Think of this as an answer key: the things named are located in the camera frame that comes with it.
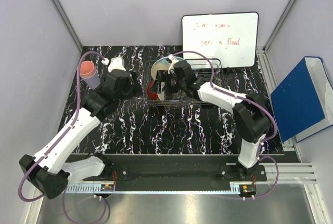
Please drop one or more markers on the white whiteboard with red writing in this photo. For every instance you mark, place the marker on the white whiteboard with red writing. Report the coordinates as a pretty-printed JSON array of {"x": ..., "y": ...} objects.
[{"x": 228, "y": 40}]

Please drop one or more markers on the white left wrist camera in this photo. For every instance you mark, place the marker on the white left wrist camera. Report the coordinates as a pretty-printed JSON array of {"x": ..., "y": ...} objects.
[{"x": 116, "y": 63}]

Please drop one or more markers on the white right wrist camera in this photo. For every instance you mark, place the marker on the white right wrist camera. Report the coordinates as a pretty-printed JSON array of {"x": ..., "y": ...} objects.
[{"x": 172, "y": 60}]

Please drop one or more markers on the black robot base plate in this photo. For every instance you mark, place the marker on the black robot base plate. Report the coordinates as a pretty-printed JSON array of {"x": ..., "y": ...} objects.
[{"x": 172, "y": 173}]

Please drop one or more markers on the blue binder folder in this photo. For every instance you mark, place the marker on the blue binder folder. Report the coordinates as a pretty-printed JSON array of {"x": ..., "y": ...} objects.
[{"x": 302, "y": 102}]

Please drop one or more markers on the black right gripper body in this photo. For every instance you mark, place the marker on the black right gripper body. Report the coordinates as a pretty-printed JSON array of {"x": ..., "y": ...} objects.
[{"x": 173, "y": 84}]

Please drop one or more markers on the grey wire dish rack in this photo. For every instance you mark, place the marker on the grey wire dish rack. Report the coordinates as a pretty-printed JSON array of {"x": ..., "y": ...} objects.
[{"x": 206, "y": 72}]

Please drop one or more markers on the pink plastic cup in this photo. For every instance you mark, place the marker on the pink plastic cup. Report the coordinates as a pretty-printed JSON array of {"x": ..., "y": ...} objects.
[{"x": 87, "y": 69}]

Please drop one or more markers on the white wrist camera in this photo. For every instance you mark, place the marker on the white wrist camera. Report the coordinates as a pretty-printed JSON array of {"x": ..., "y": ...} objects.
[
  {"x": 116, "y": 63},
  {"x": 172, "y": 60}
]

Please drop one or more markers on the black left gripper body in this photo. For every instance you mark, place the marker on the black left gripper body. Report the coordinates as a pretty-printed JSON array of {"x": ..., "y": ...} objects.
[{"x": 132, "y": 90}]

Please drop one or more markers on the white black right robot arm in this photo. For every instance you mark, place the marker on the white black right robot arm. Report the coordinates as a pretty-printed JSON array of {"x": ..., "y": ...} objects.
[{"x": 249, "y": 111}]

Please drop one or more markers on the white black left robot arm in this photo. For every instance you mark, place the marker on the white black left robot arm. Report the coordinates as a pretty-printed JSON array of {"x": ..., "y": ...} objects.
[{"x": 48, "y": 170}]

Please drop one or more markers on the purple plastic cup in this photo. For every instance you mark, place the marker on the purple plastic cup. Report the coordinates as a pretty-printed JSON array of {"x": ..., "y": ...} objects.
[{"x": 93, "y": 81}]

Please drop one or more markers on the beige and blue plate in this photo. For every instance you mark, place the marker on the beige and blue plate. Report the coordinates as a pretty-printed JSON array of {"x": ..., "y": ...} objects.
[{"x": 161, "y": 65}]

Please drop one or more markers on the red and white bowl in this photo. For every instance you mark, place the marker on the red and white bowl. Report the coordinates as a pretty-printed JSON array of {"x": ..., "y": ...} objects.
[{"x": 152, "y": 94}]

